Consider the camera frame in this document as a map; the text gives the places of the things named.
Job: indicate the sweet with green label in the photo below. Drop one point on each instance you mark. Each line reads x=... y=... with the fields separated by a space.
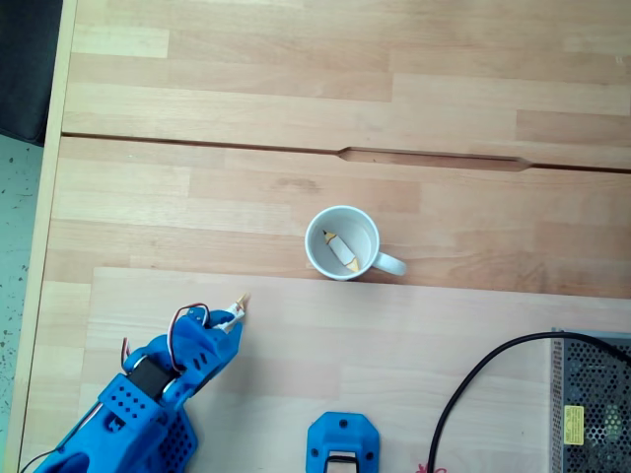
x=235 y=311

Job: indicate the wrapped sweet with pointed ends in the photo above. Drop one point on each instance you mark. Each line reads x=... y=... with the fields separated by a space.
x=341 y=249

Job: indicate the white ceramic mug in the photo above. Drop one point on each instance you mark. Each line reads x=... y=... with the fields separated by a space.
x=389 y=263

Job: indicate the light wooden board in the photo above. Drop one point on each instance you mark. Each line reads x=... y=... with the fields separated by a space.
x=370 y=355

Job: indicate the black furniture piece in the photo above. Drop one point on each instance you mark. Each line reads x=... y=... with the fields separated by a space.
x=27 y=64

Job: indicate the perforated metal power supply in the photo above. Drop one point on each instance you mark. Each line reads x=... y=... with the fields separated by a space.
x=596 y=404

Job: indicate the blue printed mount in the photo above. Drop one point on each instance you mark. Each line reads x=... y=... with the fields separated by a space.
x=342 y=431

